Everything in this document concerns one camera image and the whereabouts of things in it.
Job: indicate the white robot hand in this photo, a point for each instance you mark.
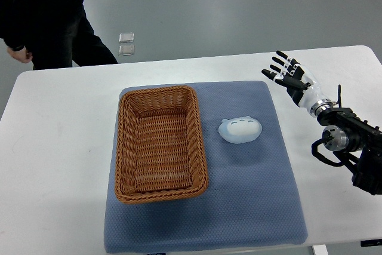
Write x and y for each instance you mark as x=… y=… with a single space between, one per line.
x=302 y=86

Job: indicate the person in black clothes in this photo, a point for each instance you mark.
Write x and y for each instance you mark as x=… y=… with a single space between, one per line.
x=56 y=32

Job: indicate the brown wicker basket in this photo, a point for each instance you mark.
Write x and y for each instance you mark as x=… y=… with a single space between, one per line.
x=160 y=153

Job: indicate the blue white plush toy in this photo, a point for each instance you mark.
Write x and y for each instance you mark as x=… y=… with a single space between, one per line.
x=240 y=130

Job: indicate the person's bare hand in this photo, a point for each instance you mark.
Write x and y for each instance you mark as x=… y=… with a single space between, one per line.
x=22 y=55

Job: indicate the blue quilted mat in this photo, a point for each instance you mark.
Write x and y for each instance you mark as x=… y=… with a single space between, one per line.
x=252 y=198

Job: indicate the upper clear floor plate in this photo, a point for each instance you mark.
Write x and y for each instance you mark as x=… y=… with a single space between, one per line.
x=126 y=37

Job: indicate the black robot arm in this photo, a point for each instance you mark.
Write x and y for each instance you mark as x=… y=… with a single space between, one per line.
x=346 y=139

